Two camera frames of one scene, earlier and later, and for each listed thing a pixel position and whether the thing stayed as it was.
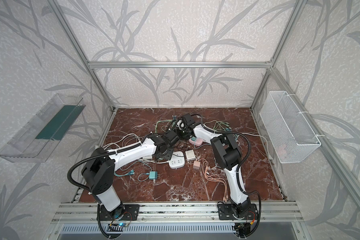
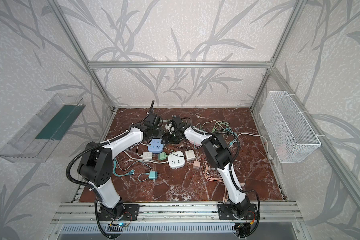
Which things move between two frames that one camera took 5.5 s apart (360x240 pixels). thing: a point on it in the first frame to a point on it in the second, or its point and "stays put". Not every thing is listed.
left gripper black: x=175 y=136 to x=154 y=134
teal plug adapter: x=153 y=175 stays put
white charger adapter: x=190 y=155 stays put
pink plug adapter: x=196 y=164 stays put
